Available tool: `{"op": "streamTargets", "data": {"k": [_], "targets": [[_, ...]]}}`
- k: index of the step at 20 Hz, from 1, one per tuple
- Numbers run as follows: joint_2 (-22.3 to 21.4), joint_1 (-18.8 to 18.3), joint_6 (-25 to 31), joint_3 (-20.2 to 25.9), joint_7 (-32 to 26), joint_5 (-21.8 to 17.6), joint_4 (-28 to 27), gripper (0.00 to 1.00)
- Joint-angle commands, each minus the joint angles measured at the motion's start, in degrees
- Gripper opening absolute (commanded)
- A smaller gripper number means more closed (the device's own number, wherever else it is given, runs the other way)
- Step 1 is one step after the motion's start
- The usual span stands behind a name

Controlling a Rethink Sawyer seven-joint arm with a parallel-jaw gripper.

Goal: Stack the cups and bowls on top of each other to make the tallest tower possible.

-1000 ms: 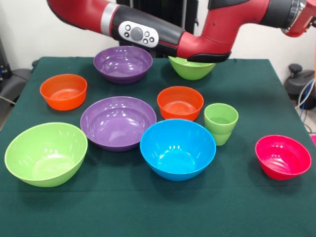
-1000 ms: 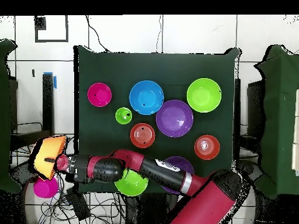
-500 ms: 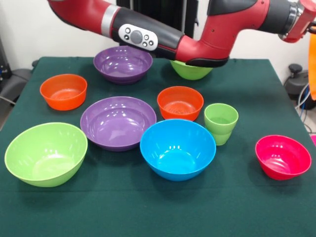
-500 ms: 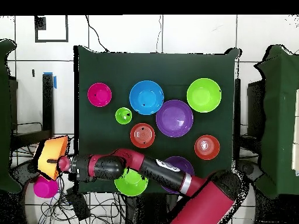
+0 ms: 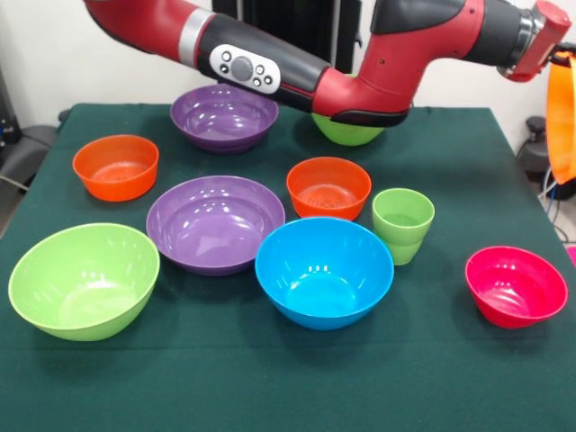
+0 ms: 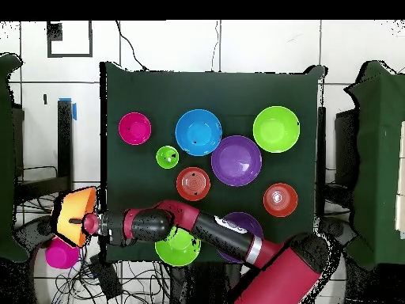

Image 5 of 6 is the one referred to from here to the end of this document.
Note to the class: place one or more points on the pink plastic bowl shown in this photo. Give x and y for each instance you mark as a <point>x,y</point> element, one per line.
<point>513,292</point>

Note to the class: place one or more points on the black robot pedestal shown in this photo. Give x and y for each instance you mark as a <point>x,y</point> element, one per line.
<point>288,22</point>

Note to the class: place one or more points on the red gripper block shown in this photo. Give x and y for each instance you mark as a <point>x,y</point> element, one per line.
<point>544,36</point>

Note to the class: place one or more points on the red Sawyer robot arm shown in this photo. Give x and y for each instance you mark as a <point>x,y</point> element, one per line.
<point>382,81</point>

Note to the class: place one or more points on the orange-red plastic bowl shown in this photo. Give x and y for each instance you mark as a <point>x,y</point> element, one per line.
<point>328,198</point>
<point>117,184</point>

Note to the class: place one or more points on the large orange plastic bowl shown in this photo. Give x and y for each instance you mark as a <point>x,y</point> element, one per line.
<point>562,126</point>

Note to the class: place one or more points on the black pedestal foot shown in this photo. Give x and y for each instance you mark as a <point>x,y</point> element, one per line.
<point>31,148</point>
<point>535,153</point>

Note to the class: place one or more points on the green plastic bowl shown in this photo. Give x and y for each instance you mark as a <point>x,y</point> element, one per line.
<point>85,288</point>
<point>346,135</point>

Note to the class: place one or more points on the green plastic cup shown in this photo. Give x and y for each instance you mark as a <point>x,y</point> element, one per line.
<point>402,227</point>
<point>405,254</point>

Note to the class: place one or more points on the blue plastic bowl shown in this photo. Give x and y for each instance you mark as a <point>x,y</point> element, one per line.
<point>324,288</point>

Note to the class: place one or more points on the dark green tablecloth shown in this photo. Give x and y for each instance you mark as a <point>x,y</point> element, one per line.
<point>288,382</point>

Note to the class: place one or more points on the purple plastic bowl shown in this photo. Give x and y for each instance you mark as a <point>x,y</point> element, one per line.
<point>225,130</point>
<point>211,234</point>

